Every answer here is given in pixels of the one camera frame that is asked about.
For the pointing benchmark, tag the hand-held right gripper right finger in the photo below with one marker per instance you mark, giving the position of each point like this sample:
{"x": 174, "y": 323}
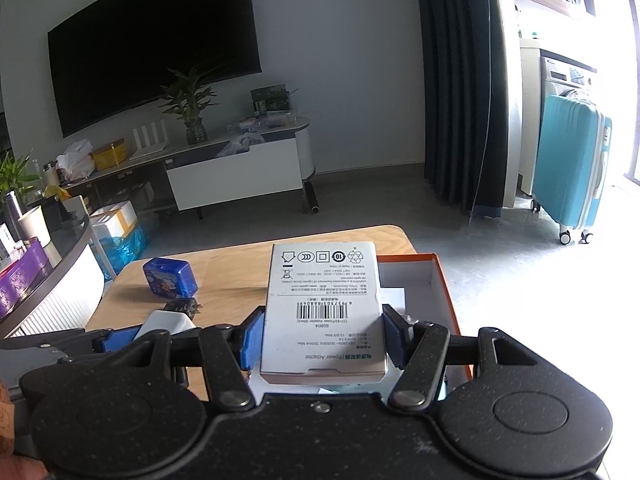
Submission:
{"x": 395, "y": 337}

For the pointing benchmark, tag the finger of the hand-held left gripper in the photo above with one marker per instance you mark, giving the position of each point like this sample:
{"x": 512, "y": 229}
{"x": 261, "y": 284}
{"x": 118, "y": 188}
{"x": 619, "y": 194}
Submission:
{"x": 117, "y": 340}

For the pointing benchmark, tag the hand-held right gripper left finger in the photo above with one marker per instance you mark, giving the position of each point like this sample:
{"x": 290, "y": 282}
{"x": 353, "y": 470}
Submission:
{"x": 252, "y": 340}

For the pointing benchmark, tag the white charger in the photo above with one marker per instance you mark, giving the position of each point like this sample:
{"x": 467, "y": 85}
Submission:
{"x": 167, "y": 322}

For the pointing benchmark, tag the orange cardboard box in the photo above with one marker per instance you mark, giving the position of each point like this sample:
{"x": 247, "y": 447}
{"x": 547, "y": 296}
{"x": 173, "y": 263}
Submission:
{"x": 435, "y": 280}

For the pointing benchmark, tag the white adapter box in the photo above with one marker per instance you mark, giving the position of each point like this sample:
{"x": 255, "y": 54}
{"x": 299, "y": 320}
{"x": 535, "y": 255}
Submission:
{"x": 325, "y": 310}

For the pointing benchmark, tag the person's left hand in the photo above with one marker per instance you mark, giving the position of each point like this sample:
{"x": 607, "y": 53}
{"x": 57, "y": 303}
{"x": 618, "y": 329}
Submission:
{"x": 20, "y": 467}

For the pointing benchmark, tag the curved grey and white counter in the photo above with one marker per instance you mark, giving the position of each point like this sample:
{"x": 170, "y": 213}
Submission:
{"x": 55, "y": 300}

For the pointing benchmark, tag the black plug adapter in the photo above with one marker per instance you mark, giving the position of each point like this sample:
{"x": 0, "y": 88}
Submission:
{"x": 182, "y": 307}

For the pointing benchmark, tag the purple box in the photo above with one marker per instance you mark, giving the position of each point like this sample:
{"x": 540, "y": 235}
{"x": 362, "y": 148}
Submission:
{"x": 22, "y": 277}

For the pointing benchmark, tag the blue tin box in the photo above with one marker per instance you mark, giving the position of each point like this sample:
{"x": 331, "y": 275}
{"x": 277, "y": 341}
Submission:
{"x": 170, "y": 276}

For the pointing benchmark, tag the blue plastic bag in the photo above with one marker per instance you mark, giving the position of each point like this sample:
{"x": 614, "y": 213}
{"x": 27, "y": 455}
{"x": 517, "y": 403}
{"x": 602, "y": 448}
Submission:
{"x": 122, "y": 255}

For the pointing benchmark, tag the cardboard box with yellow tape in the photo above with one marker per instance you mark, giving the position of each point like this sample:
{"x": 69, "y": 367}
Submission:
{"x": 115, "y": 220}

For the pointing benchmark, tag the white cup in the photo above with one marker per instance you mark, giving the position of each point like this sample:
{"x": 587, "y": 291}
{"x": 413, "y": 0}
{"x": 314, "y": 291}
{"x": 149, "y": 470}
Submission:
{"x": 32, "y": 227}

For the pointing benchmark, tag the dark metal bottle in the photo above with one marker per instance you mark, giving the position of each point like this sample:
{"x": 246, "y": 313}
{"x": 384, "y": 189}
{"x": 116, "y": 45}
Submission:
{"x": 14, "y": 215}

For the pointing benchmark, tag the black roll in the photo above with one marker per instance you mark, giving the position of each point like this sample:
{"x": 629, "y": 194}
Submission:
{"x": 311, "y": 197}

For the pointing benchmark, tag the white and grey television cabinet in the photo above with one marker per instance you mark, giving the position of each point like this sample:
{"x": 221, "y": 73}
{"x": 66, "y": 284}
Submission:
{"x": 240, "y": 175}

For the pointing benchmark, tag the green leafy plant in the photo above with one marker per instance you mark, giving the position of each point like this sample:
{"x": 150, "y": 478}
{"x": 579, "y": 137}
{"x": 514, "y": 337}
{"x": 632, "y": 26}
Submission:
{"x": 17, "y": 175}

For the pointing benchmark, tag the white plastic bag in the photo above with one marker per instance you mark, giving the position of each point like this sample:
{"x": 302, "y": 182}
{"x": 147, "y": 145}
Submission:
{"x": 75, "y": 162}

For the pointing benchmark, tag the clear crumpled plastic bag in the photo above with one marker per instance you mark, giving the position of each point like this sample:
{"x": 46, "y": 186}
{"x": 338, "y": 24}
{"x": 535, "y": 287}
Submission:
{"x": 240, "y": 145}

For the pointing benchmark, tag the white router with antennas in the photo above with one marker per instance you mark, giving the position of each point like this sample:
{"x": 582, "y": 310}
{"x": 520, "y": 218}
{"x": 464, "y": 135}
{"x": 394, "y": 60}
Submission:
{"x": 150, "y": 145}

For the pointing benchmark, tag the dark green printed box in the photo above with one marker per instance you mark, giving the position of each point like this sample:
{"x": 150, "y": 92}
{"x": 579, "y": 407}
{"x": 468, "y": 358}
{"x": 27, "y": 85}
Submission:
{"x": 270, "y": 99}

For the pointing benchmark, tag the bamboo plant in glass vase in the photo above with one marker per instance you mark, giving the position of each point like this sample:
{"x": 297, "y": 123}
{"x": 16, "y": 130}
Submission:
{"x": 192, "y": 105}

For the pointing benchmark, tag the teal hard-shell suitcase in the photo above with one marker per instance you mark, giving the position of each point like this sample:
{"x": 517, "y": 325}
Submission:
{"x": 570, "y": 160}

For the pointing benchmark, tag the dark blue curtain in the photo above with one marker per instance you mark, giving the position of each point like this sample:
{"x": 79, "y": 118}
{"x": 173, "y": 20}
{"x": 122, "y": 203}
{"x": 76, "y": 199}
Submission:
{"x": 460, "y": 85}

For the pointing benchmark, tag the silver washing machine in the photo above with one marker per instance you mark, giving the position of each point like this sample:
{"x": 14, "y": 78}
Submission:
{"x": 567, "y": 75}

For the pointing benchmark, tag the black wall television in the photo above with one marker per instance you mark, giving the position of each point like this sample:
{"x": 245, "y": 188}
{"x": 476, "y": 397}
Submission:
{"x": 155, "y": 40}

